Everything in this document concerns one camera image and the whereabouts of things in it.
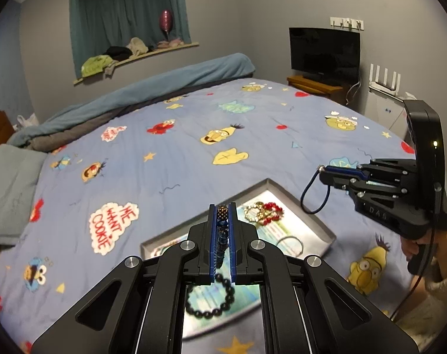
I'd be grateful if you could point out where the white cabinet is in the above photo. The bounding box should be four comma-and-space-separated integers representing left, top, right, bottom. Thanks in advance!
364, 87, 417, 140

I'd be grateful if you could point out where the black clothing on sill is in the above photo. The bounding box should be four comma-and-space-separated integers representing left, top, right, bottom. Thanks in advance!
103, 46, 133, 62

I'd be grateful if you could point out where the wooden window sill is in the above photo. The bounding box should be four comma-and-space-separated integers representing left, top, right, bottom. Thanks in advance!
72, 42, 201, 86

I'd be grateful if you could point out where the beige cloth on sill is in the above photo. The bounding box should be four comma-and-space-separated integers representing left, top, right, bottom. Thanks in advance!
126, 37, 150, 57

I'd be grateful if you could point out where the green cloth on sill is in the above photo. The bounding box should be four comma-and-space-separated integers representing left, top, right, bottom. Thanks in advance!
81, 54, 113, 78

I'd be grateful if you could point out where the person's right hand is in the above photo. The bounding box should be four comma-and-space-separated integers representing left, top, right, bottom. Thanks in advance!
400, 237, 428, 261

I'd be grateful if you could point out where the large black bead bracelet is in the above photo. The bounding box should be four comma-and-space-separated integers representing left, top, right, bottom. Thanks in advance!
184, 272, 236, 320

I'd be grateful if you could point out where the teal rolled blanket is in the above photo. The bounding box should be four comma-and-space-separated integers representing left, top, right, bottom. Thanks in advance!
8, 53, 255, 153

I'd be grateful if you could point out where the printed colourful paper sheet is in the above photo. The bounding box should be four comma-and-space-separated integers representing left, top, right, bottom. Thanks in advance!
140, 189, 331, 340

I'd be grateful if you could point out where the blue cartoon bed sheet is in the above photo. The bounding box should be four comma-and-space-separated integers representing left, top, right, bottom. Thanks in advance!
0, 80, 414, 351

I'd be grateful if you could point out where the black tv monitor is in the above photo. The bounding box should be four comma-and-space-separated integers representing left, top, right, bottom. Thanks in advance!
289, 27, 361, 84

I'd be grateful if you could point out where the grey shallow cardboard tray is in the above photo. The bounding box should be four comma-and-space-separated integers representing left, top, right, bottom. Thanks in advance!
139, 177, 337, 340

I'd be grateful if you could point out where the wooden tv stand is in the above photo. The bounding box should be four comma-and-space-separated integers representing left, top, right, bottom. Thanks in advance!
287, 75, 348, 105

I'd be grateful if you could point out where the red bead gold bracelet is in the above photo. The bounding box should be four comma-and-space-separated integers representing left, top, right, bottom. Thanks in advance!
243, 201, 285, 226

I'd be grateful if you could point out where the white wall hook rack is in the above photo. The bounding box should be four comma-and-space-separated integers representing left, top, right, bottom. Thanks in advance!
330, 17, 364, 31

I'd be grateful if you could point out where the teal window curtain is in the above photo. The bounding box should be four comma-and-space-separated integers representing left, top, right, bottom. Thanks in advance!
69, 0, 192, 78

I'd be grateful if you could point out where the dark blue bead bracelet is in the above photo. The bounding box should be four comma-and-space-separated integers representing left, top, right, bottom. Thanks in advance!
214, 204, 231, 268

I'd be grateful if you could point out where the pink balloon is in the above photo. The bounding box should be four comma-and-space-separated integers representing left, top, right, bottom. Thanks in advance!
159, 10, 173, 40

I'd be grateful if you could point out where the grey-blue pillow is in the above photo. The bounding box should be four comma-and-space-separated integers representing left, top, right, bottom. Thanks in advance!
0, 144, 47, 246

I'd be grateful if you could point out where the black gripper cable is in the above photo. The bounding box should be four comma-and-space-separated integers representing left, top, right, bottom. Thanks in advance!
389, 224, 436, 321

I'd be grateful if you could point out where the white wifi router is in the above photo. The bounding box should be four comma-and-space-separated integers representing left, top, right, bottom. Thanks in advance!
368, 64, 402, 96

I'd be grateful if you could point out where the silver bangle ring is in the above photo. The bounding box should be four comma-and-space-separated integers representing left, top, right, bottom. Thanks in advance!
275, 235, 306, 257

